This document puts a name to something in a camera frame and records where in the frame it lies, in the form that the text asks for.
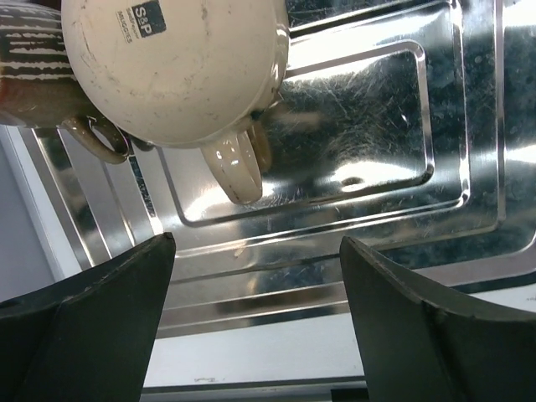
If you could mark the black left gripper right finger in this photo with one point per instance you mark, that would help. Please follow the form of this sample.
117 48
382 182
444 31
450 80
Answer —
421 341

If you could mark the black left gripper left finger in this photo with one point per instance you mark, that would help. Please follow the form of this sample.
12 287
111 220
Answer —
90 336

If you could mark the brown small mug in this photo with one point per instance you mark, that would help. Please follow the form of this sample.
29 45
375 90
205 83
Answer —
38 87

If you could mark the beige round mug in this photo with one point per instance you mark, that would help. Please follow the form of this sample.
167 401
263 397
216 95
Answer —
185 74

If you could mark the metal tray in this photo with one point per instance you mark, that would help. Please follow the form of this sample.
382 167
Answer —
409 125

